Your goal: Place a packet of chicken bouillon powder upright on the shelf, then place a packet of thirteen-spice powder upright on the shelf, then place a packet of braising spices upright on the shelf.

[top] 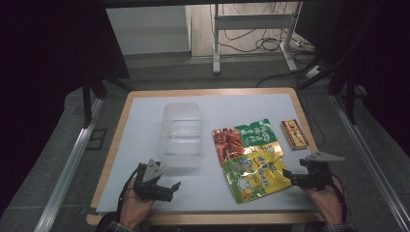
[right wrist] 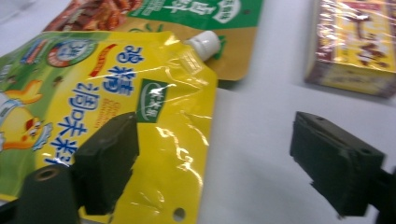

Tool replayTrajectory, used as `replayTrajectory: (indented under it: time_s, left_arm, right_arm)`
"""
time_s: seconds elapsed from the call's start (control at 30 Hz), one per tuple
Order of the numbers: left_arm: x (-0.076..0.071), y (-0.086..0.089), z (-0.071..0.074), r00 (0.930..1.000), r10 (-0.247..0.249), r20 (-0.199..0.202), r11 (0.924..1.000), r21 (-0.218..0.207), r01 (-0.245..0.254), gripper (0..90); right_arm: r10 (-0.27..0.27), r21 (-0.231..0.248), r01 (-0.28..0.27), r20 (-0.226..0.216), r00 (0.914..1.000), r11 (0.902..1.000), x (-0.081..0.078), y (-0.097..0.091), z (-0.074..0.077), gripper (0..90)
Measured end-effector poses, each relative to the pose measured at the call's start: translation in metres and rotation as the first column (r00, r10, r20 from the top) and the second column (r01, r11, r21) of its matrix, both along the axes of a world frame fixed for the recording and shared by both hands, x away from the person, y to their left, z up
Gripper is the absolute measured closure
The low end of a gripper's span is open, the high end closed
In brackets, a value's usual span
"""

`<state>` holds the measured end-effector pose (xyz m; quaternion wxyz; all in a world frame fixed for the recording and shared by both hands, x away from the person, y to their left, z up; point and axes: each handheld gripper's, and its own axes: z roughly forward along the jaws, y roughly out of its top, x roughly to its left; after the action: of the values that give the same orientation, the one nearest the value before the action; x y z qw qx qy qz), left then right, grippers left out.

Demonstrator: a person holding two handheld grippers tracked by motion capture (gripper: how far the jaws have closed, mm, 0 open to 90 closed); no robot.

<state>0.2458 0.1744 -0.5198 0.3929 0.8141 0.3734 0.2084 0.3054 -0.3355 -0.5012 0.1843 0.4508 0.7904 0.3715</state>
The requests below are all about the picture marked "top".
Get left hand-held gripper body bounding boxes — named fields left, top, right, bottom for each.
left=132, top=159, right=174, bottom=203

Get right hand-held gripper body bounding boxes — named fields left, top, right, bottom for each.
left=299, top=152, right=345, bottom=191

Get yellow spout pouch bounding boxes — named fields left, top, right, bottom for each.
left=221, top=151, right=293, bottom=205

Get clear plastic container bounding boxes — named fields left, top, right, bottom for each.
left=158, top=101, right=204, bottom=170

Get yellow seasoning box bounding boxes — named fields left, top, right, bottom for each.
left=279, top=119, right=309, bottom=152

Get green and red seasoning packet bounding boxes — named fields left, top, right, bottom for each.
left=212, top=118, right=284, bottom=167

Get person's right hand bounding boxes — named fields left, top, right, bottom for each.
left=304, top=180, right=344, bottom=225

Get person's left hand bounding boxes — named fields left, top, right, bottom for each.
left=119, top=180, right=156, bottom=228

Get person's dark leg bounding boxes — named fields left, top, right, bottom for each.
left=96, top=212, right=121, bottom=232

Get black stand leg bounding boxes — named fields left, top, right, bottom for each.
left=81, top=76, right=108, bottom=129
left=328, top=64, right=366, bottom=126

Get white power strip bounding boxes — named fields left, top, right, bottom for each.
left=304, top=65, right=324, bottom=80

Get white panel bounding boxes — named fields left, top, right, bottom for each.
left=105, top=5, right=192, bottom=56

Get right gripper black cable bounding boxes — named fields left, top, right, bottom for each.
left=332, top=175, right=350, bottom=223

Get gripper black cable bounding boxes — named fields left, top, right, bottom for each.
left=116, top=169, right=140, bottom=223
left=332, top=175, right=350, bottom=223

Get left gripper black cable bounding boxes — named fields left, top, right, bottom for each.
left=116, top=169, right=140, bottom=223

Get aluminium rail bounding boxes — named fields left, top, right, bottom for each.
left=332, top=95, right=410, bottom=232
left=33, top=98, right=104, bottom=232

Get black floor cables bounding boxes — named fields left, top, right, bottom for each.
left=221, top=28, right=318, bottom=55

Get white metal desk frame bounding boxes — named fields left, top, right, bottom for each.
left=212, top=2, right=299, bottom=75

